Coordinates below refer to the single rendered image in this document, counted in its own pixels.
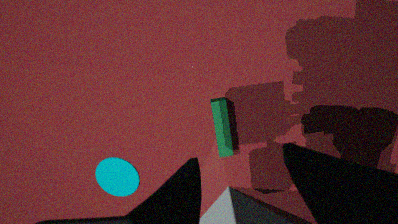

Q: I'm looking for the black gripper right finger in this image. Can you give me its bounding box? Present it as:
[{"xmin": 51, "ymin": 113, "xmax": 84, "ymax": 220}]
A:
[{"xmin": 283, "ymin": 143, "xmax": 398, "ymax": 224}]

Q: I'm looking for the cyan circle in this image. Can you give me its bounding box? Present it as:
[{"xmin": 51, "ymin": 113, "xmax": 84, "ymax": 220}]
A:
[{"xmin": 95, "ymin": 157, "xmax": 140, "ymax": 196}]

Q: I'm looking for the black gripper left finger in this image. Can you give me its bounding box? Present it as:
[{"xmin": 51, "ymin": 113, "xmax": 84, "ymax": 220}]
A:
[{"xmin": 36, "ymin": 158, "xmax": 202, "ymax": 224}]

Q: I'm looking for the green rectangular post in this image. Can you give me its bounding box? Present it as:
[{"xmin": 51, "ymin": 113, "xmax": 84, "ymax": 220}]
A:
[{"xmin": 210, "ymin": 97, "xmax": 234, "ymax": 158}]

